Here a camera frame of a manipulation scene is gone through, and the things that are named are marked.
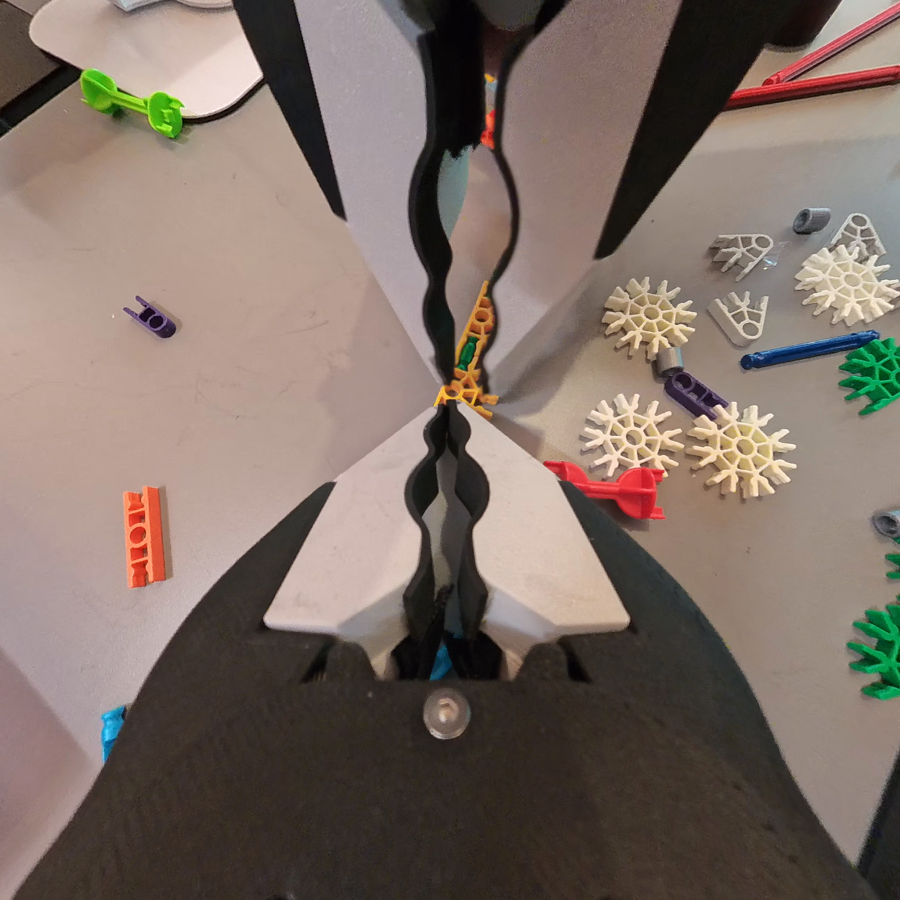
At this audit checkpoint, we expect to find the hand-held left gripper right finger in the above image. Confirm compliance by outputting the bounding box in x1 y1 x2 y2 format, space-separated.
453 411 630 682

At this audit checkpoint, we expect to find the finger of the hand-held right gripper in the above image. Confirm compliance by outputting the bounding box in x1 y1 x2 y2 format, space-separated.
480 0 662 385
294 0 486 385

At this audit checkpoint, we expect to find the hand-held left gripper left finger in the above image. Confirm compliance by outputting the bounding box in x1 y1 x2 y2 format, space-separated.
263 411 451 682

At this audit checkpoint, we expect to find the yellow connector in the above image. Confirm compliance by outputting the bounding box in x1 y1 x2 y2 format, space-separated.
435 383 500 420
456 281 498 384

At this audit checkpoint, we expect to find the purple connector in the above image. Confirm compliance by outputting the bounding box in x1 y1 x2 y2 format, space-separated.
664 371 732 420
123 295 177 340

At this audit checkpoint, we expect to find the red double-ended connector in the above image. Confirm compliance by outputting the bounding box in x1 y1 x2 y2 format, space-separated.
543 460 667 521

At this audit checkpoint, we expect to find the white document stand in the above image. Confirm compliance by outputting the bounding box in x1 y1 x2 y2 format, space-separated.
28 0 264 120

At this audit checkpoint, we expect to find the lime green double-ended connector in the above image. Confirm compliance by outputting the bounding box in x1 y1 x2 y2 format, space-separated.
79 68 186 139

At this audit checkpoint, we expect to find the orange slotted strip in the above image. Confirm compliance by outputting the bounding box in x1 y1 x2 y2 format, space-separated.
121 485 170 590

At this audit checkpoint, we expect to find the light grey wedge connector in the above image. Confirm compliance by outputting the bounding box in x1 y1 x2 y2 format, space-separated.
706 290 771 347
830 213 887 257
709 232 774 282

